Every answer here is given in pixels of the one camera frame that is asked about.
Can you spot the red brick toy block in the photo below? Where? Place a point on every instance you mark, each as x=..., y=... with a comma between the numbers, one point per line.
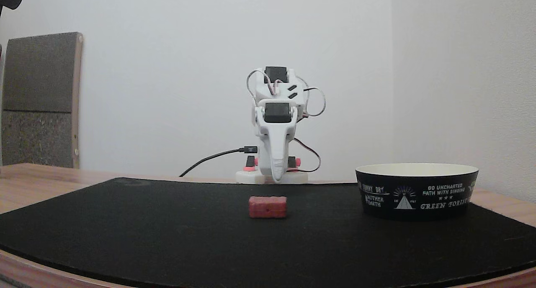
x=268, y=207

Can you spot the black printed bowl white inside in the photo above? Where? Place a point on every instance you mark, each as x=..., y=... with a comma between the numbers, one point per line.
x=416, y=196

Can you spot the black clamp with red pad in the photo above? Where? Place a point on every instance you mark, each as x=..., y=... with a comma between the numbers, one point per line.
x=250, y=162
x=295, y=162

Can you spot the black desk mat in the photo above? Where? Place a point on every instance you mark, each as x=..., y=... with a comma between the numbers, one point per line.
x=167, y=233

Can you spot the grey board with wooden frame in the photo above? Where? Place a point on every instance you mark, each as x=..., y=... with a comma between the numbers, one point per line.
x=37, y=99

